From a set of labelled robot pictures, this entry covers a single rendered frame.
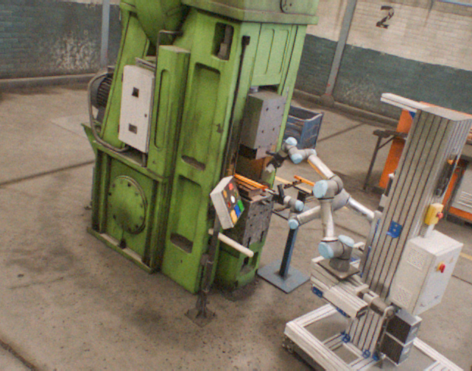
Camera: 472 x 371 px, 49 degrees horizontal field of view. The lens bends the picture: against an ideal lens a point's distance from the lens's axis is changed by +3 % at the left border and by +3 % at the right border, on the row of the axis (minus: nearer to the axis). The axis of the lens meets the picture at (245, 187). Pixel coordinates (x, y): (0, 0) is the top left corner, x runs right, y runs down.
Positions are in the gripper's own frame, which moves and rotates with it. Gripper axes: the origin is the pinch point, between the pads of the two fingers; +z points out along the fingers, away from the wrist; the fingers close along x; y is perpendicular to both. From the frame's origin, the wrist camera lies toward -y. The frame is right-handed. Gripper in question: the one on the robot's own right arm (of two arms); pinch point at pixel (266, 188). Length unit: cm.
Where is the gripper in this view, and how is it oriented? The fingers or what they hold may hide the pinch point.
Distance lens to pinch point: 417.2
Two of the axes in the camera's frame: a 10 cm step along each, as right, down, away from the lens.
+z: -7.7, -3.6, 5.3
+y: -1.6, 9.1, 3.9
